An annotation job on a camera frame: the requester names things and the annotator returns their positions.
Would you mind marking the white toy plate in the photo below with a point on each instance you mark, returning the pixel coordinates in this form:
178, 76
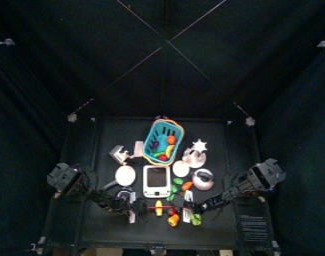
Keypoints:
181, 168

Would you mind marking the red toy strawberry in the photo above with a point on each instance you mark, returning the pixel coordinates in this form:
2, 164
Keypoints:
173, 212

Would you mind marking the orange toy carrot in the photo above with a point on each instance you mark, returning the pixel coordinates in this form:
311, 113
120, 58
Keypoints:
188, 185

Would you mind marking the white star-shaped object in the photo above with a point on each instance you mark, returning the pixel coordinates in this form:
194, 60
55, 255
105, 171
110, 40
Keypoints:
197, 160

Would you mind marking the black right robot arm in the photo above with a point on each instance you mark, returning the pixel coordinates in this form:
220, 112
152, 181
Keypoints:
258, 178

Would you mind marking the yellow toy bell pepper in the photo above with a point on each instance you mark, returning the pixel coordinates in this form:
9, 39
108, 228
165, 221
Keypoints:
173, 220

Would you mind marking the white cup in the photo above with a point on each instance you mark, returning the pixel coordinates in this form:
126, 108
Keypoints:
200, 184

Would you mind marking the purple toy eggplant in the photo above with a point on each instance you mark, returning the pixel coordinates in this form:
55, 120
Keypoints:
156, 145

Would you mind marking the teal basket orange rim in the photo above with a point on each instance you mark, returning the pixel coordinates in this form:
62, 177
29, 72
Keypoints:
157, 133

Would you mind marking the lime green toy fruit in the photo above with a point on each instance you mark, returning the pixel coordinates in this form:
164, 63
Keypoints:
196, 219

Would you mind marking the yellow toy banana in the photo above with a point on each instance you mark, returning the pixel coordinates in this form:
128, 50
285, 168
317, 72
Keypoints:
169, 150

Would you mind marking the white toy pan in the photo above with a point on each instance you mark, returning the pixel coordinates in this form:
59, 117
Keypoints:
125, 175

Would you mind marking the orange toy fruit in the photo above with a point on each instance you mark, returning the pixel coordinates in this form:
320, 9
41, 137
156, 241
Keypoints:
172, 140

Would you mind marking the small white block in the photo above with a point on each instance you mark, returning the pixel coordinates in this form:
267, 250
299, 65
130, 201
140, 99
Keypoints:
138, 148

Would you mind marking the white text label sticker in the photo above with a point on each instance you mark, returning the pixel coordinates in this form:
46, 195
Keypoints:
253, 226

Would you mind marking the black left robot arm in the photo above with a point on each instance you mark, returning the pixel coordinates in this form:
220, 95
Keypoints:
66, 178

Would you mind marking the white toy knife block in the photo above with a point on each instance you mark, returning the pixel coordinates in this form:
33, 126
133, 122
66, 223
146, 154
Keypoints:
120, 154

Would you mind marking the green toy vegetable piece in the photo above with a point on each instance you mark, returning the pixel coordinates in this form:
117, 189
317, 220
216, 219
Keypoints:
170, 197
178, 181
174, 189

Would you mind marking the small red toy fruit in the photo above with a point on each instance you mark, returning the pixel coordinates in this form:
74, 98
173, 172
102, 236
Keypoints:
164, 157

